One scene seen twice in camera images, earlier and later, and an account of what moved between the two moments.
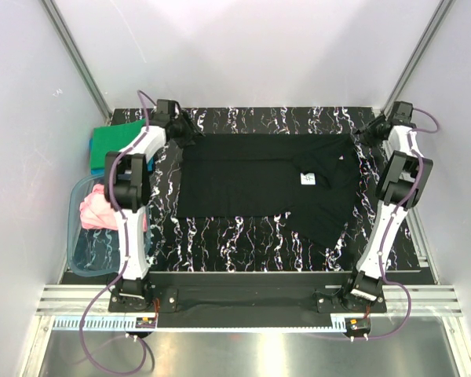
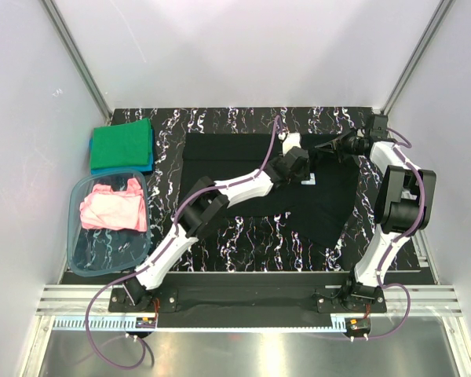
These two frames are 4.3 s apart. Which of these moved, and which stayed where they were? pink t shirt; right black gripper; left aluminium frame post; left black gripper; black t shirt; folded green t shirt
Moved: left black gripper; right black gripper
Stayed: pink t shirt; left aluminium frame post; folded green t shirt; black t shirt
